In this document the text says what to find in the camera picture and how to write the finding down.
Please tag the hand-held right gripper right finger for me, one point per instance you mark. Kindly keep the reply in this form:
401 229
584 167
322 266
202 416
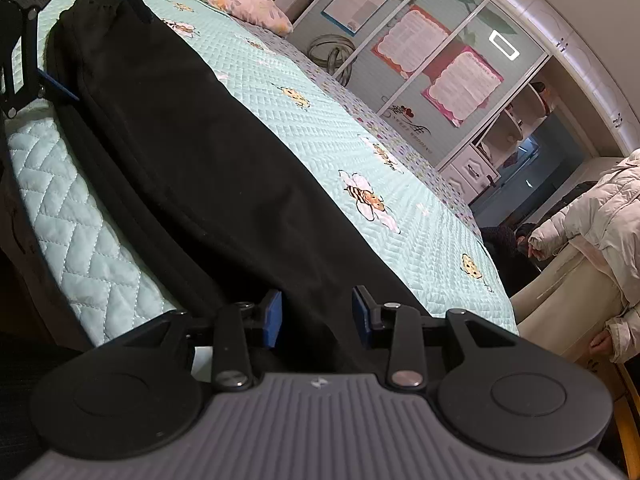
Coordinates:
361 317

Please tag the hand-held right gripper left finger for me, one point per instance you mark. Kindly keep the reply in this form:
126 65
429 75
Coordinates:
273 317

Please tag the black pants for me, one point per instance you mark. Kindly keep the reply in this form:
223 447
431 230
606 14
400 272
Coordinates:
200 170

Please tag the bee print quilted bedspread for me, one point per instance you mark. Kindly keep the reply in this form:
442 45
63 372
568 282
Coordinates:
310 160

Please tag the white drawer cabinet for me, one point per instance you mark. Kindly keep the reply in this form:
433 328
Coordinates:
470 172

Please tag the blue bordered paper sheet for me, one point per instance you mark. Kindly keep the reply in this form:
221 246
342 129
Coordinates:
357 2

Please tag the pink bordered paper sheet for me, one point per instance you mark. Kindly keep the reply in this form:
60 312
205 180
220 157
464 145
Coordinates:
410 42
462 85

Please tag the orange wooden furniture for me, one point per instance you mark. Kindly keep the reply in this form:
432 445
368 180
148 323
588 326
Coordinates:
629 420

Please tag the wardrobe with sliding doors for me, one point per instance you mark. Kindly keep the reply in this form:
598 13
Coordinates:
435 20

